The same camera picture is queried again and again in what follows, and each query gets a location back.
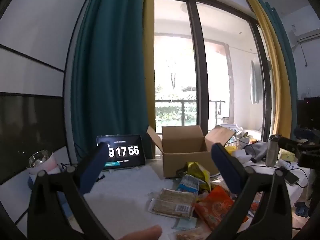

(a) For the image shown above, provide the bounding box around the pale green tissue box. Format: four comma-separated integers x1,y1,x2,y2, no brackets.
277,149,298,163

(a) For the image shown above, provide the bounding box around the black phone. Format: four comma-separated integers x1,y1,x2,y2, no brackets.
281,171,300,186

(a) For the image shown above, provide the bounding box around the black tablet with clock display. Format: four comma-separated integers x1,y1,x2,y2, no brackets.
96,134,147,172

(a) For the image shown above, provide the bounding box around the person's left hand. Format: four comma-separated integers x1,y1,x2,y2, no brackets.
117,225,163,240

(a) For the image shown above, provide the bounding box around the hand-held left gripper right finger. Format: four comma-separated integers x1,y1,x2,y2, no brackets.
206,142,293,240

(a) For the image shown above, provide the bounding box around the blue cartoon snack bag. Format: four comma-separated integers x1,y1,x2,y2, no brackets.
177,174,200,194

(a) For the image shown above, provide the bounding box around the clear cracker packet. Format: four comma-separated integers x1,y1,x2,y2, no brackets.
148,188,197,220

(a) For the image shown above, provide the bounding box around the blue slipper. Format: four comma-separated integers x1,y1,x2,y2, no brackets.
294,201,310,217

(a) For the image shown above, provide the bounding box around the white air conditioner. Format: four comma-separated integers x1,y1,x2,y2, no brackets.
287,21,320,43

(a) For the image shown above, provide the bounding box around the grey hanging towel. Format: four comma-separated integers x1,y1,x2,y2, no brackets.
251,60,260,104

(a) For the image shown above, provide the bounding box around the black monitor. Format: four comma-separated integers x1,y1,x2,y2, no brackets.
296,97,320,130

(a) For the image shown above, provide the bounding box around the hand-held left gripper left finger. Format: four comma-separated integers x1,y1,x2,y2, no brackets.
27,142,115,240

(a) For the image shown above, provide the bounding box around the brown cardboard box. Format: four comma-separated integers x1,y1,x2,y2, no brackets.
147,125,235,178

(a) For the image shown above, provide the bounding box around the black balcony railing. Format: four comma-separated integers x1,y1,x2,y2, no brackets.
155,99,225,127

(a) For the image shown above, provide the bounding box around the orange snack packet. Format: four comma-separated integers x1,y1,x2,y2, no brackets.
194,185,249,232

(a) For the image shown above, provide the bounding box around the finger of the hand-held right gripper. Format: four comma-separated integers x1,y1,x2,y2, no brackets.
277,136,300,153

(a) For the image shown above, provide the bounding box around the clear glass cup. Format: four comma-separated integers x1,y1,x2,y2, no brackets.
28,150,52,168

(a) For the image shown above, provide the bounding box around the steel thermos bottle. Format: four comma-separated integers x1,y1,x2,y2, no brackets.
265,134,282,167

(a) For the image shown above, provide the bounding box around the white table mat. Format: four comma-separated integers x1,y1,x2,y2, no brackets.
60,164,253,240

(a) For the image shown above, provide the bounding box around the narrow teal curtain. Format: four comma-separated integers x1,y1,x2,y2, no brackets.
255,0,298,135

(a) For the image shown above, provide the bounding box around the black window frame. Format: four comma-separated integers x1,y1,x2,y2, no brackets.
187,0,209,135

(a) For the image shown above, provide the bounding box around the long yellow curtain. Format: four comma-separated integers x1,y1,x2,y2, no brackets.
242,0,293,137

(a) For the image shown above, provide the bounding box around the grey cloth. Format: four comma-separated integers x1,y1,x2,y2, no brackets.
244,141,270,162

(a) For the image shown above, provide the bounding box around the brown snack packet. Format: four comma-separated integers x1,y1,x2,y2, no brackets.
172,227,208,240

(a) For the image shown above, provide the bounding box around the black charging cable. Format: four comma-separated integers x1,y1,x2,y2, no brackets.
242,161,308,188

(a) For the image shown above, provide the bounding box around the yellow snack bag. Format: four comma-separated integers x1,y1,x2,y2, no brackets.
176,162,210,190

